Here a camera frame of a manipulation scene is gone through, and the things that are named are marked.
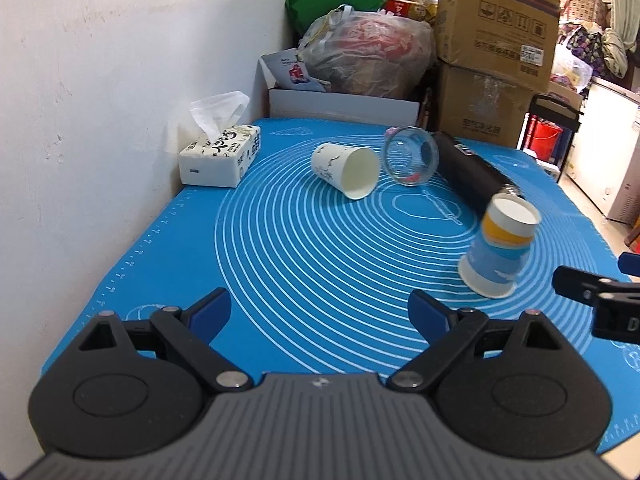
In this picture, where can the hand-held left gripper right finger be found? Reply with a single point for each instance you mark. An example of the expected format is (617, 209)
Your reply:
(426, 312)

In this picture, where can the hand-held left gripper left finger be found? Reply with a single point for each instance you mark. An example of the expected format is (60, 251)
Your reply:
(212, 314)

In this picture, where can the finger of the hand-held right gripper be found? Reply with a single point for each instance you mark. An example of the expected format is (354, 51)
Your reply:
(631, 264)
(575, 282)

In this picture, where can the white paper cup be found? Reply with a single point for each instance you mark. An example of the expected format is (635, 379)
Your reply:
(330, 162)

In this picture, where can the blue and yellow paper cup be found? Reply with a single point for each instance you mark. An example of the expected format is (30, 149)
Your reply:
(492, 255)

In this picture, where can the clear glass cup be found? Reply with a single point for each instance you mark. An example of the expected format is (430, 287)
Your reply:
(400, 157)

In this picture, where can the blue silicone mat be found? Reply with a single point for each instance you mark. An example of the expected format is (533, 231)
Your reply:
(300, 260)

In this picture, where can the white chest freezer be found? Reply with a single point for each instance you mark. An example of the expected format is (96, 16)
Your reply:
(605, 135)

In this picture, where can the black cylindrical bottle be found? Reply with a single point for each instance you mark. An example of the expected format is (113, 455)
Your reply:
(465, 170)

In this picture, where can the red bucket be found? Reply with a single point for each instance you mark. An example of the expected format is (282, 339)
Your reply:
(543, 136)

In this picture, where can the white tissue box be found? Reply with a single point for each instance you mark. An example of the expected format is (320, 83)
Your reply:
(220, 160)

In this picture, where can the black folding chair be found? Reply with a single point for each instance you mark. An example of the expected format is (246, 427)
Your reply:
(556, 105)

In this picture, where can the taped brown cardboard box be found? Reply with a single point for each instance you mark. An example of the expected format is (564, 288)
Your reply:
(480, 110)

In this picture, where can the pale green cloth bundle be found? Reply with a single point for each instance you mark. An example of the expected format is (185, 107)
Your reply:
(615, 52)

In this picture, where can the plastic bag with floral cloth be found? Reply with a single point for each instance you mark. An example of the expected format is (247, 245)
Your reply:
(572, 57)

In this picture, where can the white cardboard box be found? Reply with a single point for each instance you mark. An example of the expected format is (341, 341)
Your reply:
(340, 107)

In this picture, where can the blue and white paper pouch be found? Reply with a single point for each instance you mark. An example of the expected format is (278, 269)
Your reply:
(290, 71)

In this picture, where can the clear plastic bag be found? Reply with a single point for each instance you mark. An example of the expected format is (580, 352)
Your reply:
(370, 52)

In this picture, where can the large brown cardboard box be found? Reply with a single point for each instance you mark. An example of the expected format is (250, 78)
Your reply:
(495, 25)

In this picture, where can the red snack packet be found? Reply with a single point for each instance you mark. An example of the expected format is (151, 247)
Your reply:
(402, 8)

